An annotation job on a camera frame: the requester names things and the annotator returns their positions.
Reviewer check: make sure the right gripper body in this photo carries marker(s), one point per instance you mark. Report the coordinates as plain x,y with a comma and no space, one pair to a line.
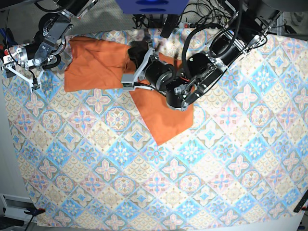
25,56

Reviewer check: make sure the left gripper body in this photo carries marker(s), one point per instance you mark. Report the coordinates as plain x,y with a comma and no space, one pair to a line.
160,74

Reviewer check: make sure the orange T-shirt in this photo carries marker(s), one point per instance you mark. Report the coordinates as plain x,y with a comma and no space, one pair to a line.
100,64

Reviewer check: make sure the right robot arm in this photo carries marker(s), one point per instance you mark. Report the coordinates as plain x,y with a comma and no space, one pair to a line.
50,40

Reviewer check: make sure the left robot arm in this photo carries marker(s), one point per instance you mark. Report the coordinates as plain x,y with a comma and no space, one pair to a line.
246,29

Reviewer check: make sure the blue clamp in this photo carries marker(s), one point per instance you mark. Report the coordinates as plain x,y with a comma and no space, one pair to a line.
8,38

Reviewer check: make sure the white power strip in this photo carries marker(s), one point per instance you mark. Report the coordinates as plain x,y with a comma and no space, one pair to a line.
198,24

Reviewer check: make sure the patterned blue tablecloth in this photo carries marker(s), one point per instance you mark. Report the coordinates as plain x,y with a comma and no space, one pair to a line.
89,160

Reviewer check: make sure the black orange clamp bottom left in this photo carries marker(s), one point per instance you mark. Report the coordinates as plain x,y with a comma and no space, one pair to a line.
33,212

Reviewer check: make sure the black clamp bottom right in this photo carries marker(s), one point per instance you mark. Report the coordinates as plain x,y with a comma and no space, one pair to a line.
301,205

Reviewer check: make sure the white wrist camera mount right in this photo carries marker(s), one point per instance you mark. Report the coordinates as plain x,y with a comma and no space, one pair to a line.
13,68

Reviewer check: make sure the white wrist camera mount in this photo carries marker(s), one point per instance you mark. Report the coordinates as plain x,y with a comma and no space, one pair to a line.
13,68
132,81

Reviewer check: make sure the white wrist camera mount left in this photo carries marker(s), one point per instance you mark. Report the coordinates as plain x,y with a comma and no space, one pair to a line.
132,81

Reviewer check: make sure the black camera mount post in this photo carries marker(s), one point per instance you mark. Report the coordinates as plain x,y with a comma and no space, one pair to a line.
170,24

